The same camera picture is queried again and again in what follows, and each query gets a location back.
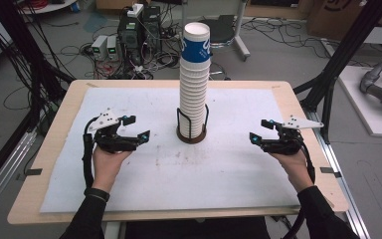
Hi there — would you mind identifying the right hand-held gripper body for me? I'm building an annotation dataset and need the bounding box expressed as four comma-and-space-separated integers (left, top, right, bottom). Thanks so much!
262, 115, 325, 155

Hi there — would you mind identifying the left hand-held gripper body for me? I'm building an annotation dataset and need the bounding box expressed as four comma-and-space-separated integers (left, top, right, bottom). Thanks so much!
85, 108, 140, 154

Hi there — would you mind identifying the stack of white ribbed cups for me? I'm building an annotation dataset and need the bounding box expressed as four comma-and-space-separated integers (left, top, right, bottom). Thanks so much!
178, 60, 211, 139

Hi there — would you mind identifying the blue and white paper cup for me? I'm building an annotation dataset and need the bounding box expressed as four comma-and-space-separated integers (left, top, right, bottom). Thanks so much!
180, 21, 213, 65

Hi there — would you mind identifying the person's right hand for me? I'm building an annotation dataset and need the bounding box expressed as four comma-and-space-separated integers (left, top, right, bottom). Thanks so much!
270, 151, 314, 194

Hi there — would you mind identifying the person's left hand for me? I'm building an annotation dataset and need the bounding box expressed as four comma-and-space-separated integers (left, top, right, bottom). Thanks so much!
92, 146, 133, 193

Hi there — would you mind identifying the black tape strip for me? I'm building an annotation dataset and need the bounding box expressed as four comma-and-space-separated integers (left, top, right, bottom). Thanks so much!
15, 167, 44, 182
319, 166, 343, 179

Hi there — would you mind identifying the black wristband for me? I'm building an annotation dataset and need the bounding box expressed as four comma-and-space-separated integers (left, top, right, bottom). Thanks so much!
83, 187, 110, 203

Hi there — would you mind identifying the white power supply unit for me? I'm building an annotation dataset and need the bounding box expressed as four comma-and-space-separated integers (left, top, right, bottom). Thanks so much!
106, 35, 120, 62
91, 34, 109, 62

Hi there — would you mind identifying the black computer tower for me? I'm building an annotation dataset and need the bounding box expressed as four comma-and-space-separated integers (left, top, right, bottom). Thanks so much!
142, 5, 163, 55
116, 8, 144, 67

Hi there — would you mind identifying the white floor platform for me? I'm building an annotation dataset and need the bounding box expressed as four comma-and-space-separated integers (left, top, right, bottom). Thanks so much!
337, 64, 382, 139

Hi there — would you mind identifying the white metal stand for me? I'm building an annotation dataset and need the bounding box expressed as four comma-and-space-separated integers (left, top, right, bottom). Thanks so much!
178, 0, 252, 63

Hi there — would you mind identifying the black round stool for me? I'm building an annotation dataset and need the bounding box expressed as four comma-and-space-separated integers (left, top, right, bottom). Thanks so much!
198, 14, 237, 46

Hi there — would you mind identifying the white power strip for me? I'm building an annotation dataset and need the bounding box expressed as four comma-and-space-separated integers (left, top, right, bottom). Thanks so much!
126, 2, 145, 19

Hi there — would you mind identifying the brown cardboard box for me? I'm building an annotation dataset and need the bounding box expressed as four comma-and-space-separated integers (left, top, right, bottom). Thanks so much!
305, 0, 381, 42

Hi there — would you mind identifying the white round table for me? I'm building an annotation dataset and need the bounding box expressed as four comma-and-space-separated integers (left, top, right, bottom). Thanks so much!
19, 0, 78, 15

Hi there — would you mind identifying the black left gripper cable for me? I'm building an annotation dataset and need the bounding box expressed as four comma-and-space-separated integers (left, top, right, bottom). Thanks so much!
82, 116, 99, 191

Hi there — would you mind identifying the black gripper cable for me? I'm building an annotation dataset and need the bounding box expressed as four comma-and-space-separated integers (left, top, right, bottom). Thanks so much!
283, 140, 316, 239
82, 116, 99, 191

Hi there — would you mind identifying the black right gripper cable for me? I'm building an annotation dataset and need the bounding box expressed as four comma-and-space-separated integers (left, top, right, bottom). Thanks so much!
283, 140, 316, 239

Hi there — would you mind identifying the aluminium rail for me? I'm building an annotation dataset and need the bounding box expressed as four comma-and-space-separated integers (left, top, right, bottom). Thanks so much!
0, 128, 38, 222
305, 109, 372, 239

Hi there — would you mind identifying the tangle of floor cables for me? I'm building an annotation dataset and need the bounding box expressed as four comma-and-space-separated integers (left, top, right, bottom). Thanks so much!
79, 6, 233, 81

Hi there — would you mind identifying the black frame post with cables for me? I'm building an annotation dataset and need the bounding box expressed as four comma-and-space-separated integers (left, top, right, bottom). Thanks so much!
0, 0, 76, 133

